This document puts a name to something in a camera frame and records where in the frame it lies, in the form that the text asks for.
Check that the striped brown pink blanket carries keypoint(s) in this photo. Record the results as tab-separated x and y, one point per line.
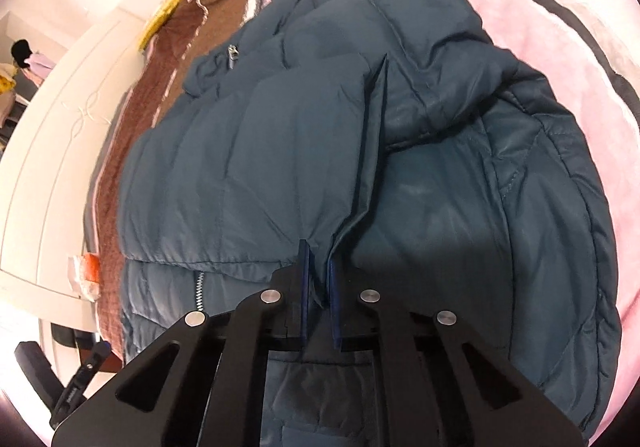
165	72

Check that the teal puffer jacket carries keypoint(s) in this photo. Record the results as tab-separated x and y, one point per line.
280	137

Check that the orange white packet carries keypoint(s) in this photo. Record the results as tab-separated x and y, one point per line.
86	274

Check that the dark round object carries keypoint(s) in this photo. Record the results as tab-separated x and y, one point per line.
21	53

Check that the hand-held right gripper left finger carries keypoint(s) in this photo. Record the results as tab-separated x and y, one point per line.
305	287

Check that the white bed headboard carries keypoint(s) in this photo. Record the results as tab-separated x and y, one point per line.
60	152

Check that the pink cloth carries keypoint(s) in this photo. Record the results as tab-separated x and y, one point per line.
40	69

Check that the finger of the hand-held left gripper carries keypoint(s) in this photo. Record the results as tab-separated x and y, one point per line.
94	358

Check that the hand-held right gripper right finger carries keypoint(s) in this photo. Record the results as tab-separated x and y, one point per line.
336	302

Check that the yellow pillow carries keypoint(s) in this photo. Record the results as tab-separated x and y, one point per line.
162	14

